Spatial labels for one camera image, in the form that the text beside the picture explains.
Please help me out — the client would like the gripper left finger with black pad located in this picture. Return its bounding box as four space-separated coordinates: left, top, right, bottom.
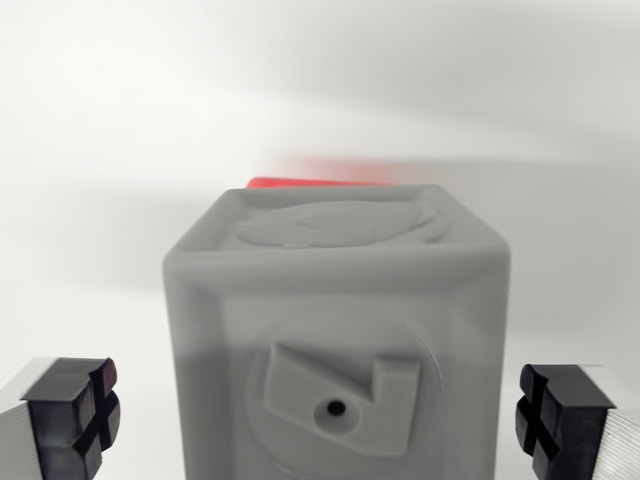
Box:
0 355 122 480

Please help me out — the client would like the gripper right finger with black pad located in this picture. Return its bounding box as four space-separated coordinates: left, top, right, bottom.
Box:
514 363 640 480

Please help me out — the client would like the grey embossed cube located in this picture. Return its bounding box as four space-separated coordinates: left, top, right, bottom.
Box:
162 183 513 480

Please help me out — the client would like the red cube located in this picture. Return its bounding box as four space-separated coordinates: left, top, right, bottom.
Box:
244 175 386 191

